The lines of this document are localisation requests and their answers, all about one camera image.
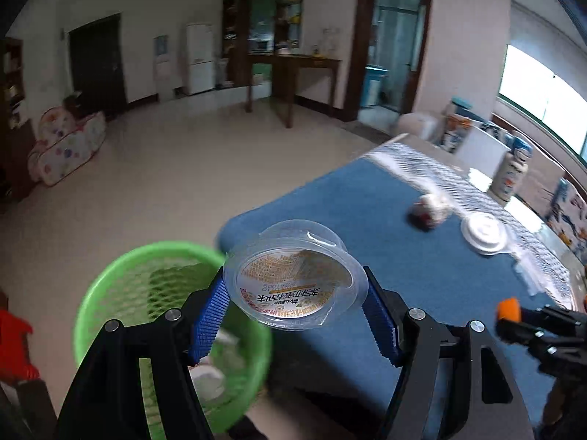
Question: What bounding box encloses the clear jelly cup with label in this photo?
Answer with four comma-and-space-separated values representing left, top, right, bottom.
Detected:
223, 220, 369, 331

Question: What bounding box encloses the white water dispenser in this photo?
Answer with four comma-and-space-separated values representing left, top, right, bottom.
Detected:
153, 35, 174, 102

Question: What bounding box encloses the dark wooden table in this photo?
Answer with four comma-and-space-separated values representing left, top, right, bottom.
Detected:
245, 53, 340, 128

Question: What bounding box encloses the white plastic lid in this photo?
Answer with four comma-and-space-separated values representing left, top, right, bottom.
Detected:
461, 212, 508, 256

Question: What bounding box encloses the dark wooden shelf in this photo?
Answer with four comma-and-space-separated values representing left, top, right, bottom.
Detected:
1, 37, 36, 203

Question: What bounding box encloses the white refrigerator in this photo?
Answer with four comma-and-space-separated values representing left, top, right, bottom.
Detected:
186, 24, 215, 95

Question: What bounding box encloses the white paper ball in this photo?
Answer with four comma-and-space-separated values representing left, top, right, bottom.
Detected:
408, 193, 453, 231

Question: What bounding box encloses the blue white patterned cloth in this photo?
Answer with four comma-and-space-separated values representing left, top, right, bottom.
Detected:
363, 133, 585, 311

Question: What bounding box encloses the blue ribbed mat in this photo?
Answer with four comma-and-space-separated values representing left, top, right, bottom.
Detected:
218, 159, 548, 439

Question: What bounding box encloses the white Doraemon bottle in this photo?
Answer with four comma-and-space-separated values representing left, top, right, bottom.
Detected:
488, 137, 532, 206

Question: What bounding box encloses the red plastic stool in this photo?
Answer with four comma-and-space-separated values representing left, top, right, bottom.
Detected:
0, 310, 40, 385

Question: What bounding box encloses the butterfly print cushion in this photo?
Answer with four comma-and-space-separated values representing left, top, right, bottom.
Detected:
546, 179, 587, 265

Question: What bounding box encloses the polka dot kids sofa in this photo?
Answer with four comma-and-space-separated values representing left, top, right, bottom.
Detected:
28, 106, 106, 187

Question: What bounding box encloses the green mesh trash basket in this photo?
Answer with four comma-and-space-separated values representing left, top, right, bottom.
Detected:
56, 241, 271, 439

